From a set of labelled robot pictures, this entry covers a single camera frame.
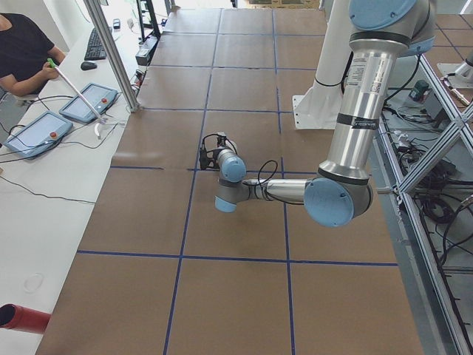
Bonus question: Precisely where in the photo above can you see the white stick with green handle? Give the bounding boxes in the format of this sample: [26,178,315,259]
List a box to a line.
[47,58,101,120]

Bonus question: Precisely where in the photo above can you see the seated person in black shirt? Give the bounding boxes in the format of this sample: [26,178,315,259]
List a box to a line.
[1,13,66,97]

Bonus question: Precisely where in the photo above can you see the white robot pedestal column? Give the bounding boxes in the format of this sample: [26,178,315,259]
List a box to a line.
[293,0,353,129]

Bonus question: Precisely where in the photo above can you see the near blue teach pendant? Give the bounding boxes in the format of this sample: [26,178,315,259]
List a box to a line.
[4,111,73,159]

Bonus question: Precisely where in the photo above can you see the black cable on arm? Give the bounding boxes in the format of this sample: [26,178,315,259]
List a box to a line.
[199,132,280,203]

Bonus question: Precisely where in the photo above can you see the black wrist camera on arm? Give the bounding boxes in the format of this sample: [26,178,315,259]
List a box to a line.
[199,147,211,170]

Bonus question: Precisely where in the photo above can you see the aluminium frame post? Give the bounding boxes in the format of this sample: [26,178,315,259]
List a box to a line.
[84,0,140,112]

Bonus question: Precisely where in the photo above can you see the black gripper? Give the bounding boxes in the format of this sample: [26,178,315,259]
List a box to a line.
[205,148,225,170]

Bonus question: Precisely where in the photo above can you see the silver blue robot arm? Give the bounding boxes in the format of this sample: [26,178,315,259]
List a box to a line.
[214,1,436,227]

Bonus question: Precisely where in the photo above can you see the aluminium truss frame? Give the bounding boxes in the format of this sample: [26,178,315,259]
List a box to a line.
[370,46,472,354]

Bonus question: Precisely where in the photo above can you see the black keyboard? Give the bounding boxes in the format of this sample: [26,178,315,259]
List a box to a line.
[84,29,106,61]

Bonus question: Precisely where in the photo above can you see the black computer mouse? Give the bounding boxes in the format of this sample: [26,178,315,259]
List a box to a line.
[81,61,98,71]

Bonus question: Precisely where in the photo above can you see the red fire extinguisher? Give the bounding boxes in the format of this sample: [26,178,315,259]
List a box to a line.
[1,304,51,334]

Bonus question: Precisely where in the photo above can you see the brown paper table cover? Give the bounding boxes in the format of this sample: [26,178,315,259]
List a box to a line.
[38,9,423,354]

